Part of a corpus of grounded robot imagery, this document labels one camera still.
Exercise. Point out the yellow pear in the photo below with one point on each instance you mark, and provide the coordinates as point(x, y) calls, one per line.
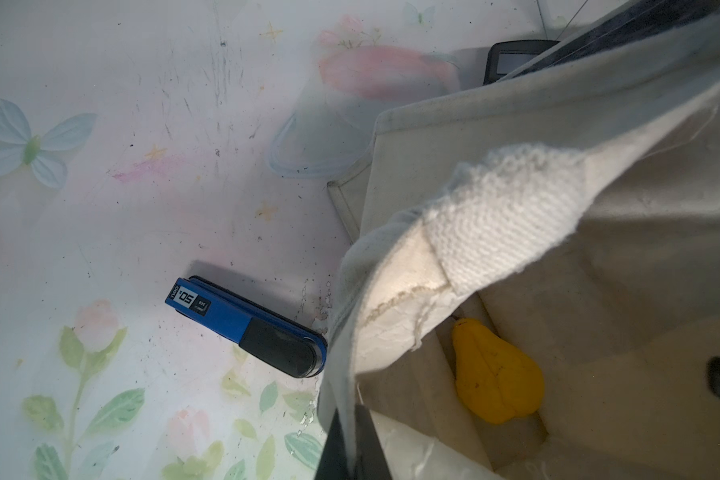
point(494, 379)

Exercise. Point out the black calculator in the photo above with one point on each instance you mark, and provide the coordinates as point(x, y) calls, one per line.
point(505, 57)

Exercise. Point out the blue black stapler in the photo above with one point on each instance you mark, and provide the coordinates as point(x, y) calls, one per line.
point(281, 343)

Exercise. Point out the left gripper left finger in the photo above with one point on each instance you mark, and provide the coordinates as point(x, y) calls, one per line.
point(359, 459)

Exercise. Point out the cream canvas tote bag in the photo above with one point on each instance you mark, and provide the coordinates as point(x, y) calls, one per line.
point(573, 208)

